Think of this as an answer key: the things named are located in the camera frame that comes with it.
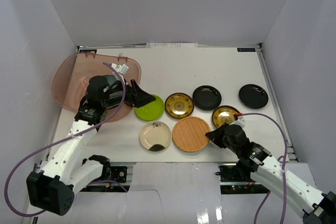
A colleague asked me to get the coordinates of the lime green plate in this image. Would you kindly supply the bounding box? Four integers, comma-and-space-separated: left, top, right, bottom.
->
134, 94, 164, 121

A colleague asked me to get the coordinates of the woven wicker plate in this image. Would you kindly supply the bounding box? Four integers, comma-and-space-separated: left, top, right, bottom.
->
172, 116, 211, 153

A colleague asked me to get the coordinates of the black glossy plate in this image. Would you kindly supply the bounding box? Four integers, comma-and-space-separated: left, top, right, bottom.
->
238, 84, 269, 109
192, 85, 222, 111

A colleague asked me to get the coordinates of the cream plate with dark glaze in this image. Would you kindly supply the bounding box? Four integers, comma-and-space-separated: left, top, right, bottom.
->
139, 121, 172, 152

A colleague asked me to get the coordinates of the large yellow patterned plate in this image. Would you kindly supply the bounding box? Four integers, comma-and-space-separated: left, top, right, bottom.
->
164, 92, 195, 120

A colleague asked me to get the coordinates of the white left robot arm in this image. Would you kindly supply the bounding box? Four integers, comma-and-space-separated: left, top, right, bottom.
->
26, 76, 156, 216

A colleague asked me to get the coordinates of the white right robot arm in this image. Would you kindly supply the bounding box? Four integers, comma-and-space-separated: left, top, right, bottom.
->
205, 124, 335, 223

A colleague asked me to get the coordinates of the pink translucent plastic bin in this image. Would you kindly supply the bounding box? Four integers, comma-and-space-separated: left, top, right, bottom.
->
52, 53, 141, 127

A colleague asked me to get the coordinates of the small yellow patterned plate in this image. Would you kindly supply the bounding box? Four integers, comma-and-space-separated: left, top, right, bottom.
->
212, 105, 240, 129

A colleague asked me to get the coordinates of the blue table label sticker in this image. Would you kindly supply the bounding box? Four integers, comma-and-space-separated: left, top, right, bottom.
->
237, 48, 256, 52

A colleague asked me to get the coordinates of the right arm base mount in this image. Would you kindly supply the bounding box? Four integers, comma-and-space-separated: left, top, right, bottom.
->
216, 165, 269, 195

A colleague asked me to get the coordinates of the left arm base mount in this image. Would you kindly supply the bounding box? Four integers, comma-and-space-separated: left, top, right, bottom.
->
90, 165, 129, 192

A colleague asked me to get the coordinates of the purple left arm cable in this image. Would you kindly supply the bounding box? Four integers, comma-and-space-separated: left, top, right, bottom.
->
4, 62, 126, 218

